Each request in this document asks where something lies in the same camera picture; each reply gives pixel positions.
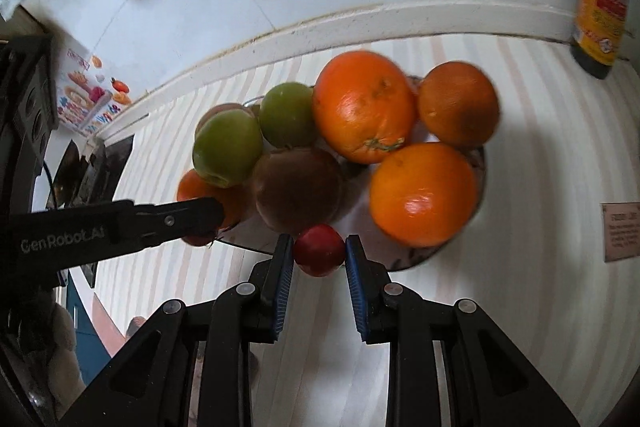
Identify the red cherry tomato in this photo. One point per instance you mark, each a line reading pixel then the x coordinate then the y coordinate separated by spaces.
pixel 319 251

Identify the striped cat print tablecloth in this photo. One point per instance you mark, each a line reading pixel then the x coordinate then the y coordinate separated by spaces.
pixel 532 257

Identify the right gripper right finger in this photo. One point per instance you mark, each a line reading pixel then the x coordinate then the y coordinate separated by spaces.
pixel 388 312

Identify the brown pear front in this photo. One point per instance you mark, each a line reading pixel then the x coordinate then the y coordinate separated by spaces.
pixel 297 189

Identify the oval floral white plate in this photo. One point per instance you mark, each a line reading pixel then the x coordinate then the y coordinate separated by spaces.
pixel 353 217

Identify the colourful fruit wall sticker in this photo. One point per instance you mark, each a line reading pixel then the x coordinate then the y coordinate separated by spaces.
pixel 88 95

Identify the large green apple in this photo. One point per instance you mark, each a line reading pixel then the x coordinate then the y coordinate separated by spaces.
pixel 227 148

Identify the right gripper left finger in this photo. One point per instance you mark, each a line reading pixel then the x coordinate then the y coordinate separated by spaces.
pixel 250 312

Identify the small green apple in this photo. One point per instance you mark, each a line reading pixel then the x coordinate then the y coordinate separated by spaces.
pixel 286 117

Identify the dark soy sauce bottle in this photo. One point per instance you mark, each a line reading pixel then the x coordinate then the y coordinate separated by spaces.
pixel 598 30

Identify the small brown card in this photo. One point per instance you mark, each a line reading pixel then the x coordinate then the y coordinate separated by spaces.
pixel 621 230

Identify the black gas stove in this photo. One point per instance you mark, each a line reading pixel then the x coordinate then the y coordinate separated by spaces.
pixel 95 171

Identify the large orange with stem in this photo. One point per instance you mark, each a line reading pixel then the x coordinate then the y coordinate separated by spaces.
pixel 363 106

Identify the small orange upper right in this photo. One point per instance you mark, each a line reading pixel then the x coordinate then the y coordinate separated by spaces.
pixel 423 195

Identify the dark orange right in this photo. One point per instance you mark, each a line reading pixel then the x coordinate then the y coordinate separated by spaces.
pixel 459 104

